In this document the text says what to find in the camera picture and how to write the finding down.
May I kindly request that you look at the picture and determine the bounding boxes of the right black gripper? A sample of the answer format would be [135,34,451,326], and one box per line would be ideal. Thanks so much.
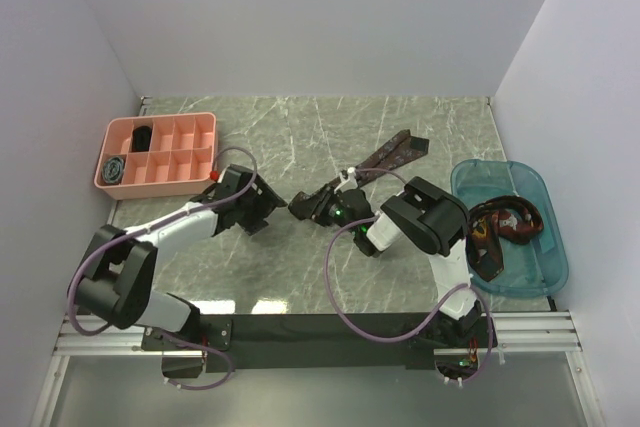
[295,186,360,237]

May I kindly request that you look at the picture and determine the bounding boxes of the brown blue floral tie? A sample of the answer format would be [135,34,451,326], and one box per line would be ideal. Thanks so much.
[288,129,430,220]

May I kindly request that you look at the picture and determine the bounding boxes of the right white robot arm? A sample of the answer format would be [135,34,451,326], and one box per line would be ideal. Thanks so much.
[323,177,481,346]

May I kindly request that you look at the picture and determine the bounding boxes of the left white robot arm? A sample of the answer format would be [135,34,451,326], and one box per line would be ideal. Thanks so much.
[68,164,287,349]

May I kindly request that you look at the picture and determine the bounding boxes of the pink compartment organizer tray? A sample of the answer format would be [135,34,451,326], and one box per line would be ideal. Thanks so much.
[94,112,218,200]

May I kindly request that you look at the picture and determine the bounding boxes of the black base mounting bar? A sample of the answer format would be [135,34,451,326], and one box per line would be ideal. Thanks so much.
[139,311,496,374]

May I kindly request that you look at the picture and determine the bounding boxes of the black rolled tie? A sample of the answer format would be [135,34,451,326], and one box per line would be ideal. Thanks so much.
[131,125,153,153]

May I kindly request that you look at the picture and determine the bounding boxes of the grey patterned rolled tie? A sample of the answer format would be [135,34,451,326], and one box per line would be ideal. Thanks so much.
[101,156,126,185]

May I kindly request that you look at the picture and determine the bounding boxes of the dark red patterned tie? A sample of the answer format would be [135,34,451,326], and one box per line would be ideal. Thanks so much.
[466,195,544,282]

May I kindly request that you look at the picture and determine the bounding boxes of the teal transparent plastic bin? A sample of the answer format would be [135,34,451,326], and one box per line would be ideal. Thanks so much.
[450,159,569,298]

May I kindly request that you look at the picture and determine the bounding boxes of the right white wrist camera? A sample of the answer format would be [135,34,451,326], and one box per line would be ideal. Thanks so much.
[334,167,358,193]

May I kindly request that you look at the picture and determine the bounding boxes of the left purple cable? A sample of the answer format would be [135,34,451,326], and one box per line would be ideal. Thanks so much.
[67,147,259,391]

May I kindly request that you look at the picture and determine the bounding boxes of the aluminium frame rail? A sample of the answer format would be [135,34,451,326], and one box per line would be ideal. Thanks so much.
[29,310,584,427]

